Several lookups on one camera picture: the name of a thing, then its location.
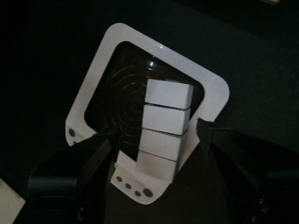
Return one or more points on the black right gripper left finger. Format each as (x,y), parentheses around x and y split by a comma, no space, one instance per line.
(74,166)

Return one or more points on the white square plate black centre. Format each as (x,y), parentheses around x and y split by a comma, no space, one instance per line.
(117,38)

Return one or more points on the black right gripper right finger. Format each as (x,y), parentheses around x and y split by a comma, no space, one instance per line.
(238,169)

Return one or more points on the white sushi roll block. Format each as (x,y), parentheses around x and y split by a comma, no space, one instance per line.
(156,167)
(166,119)
(161,143)
(170,94)

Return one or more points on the pale beige object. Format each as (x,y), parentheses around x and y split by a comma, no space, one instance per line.
(7,201)

